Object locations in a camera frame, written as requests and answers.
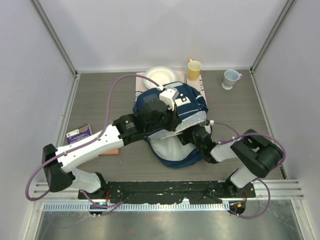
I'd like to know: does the blue student backpack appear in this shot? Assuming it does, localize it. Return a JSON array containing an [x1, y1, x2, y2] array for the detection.
[[144, 81, 209, 169]]

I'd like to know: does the purple paperback book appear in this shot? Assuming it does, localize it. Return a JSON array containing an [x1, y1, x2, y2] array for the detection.
[[65, 123, 92, 145]]

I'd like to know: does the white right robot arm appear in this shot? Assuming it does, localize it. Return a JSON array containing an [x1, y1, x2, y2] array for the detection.
[[178, 125, 286, 198]]

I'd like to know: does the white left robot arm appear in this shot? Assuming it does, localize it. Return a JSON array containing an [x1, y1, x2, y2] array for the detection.
[[42, 99, 182, 200]]

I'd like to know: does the patterned cloth placemat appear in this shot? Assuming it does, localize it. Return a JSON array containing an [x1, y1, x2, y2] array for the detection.
[[135, 70, 206, 102]]

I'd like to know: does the white paper plate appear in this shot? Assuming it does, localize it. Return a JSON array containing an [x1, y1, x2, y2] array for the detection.
[[144, 66, 179, 85]]

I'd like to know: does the brown leather wallet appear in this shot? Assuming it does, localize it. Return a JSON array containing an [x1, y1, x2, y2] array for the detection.
[[100, 148, 120, 156]]

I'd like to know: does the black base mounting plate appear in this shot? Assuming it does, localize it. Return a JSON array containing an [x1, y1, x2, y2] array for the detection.
[[88, 180, 256, 205]]

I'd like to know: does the yellow mug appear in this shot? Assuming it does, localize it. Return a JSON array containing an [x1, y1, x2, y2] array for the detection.
[[187, 59, 202, 81]]

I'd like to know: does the light blue mug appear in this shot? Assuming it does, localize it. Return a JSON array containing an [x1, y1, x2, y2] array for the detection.
[[222, 69, 243, 90]]

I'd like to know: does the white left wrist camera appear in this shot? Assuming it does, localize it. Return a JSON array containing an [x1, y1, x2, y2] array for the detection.
[[156, 85, 179, 111]]

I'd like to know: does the slotted cable duct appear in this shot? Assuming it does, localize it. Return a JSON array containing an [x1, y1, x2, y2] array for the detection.
[[42, 201, 230, 212]]

